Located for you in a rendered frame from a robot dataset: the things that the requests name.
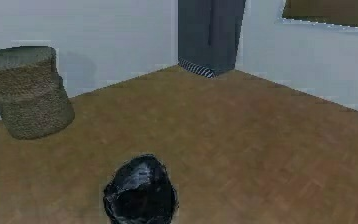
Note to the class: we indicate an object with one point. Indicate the woven brown basket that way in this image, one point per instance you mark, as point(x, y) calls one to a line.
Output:
point(30, 100)

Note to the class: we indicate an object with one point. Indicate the brown framed picture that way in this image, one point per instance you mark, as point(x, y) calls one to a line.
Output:
point(330, 11)

